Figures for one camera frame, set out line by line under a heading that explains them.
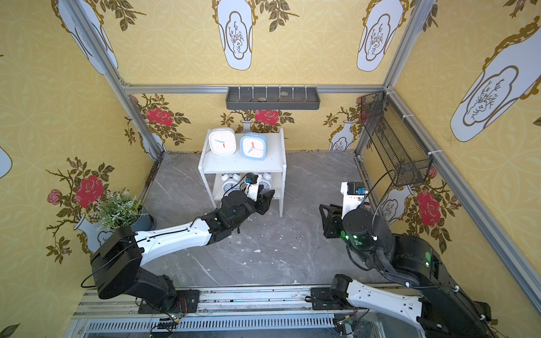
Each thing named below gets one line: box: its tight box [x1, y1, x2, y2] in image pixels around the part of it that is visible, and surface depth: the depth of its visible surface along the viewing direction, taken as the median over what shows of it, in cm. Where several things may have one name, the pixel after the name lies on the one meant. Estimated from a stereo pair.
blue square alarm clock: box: [239, 132, 268, 162], surface depth 72 cm
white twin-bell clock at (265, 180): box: [258, 171, 272, 191], surface depth 80 cm
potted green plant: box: [89, 187, 156, 232], surface depth 80 cm
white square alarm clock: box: [208, 127, 237, 156], surface depth 73 cm
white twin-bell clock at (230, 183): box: [221, 173, 242, 198], surface depth 80 cm
